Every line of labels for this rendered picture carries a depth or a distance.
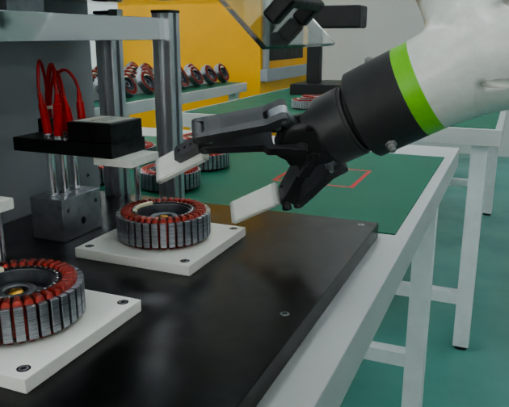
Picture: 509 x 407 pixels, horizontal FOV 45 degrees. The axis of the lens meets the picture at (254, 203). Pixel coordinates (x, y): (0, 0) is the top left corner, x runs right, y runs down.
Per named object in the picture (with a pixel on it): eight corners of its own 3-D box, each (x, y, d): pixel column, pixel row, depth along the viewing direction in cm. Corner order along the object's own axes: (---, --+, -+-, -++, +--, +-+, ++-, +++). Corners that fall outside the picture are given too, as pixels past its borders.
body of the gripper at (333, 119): (369, 106, 68) (298, 141, 72) (332, 68, 61) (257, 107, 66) (384, 164, 64) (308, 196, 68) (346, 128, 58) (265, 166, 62)
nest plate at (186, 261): (246, 235, 79) (246, 226, 78) (189, 276, 65) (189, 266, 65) (145, 222, 84) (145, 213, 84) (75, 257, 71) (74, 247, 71)
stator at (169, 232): (225, 228, 77) (225, 200, 76) (182, 257, 67) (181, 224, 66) (149, 219, 82) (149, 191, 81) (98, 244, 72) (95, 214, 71)
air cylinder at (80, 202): (103, 226, 83) (99, 186, 81) (65, 242, 76) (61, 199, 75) (72, 221, 85) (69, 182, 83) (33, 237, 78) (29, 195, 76)
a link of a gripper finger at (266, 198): (274, 181, 75) (278, 183, 75) (229, 202, 78) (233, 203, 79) (277, 203, 73) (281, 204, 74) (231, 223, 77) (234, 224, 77)
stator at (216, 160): (165, 167, 129) (164, 149, 128) (202, 159, 137) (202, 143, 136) (203, 174, 122) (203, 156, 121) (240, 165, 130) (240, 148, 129)
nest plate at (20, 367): (141, 311, 57) (140, 299, 57) (26, 394, 44) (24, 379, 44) (17, 286, 63) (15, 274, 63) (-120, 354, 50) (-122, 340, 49)
